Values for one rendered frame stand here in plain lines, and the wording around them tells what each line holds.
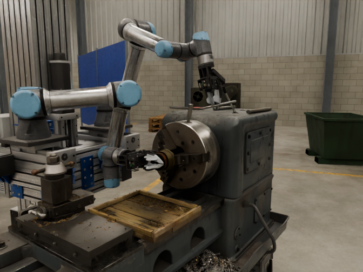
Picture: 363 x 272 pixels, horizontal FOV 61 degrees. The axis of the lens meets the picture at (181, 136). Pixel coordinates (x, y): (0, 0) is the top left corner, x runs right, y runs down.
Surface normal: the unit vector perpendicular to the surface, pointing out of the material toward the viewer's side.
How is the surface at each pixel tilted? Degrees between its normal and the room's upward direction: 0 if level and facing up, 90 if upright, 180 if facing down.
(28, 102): 91
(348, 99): 90
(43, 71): 90
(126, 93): 90
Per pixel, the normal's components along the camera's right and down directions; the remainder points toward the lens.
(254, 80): -0.35, 0.15
